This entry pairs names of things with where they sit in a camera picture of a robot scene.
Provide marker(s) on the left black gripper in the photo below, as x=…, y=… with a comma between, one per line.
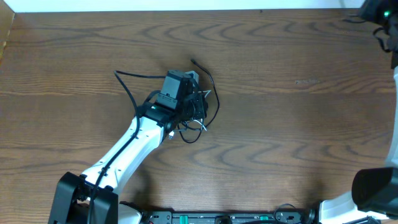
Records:
x=199, y=106

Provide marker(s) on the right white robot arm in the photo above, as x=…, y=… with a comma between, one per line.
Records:
x=373, y=196

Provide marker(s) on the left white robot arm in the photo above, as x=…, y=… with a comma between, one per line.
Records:
x=93, y=196

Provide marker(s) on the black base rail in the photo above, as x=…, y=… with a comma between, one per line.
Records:
x=284, y=214

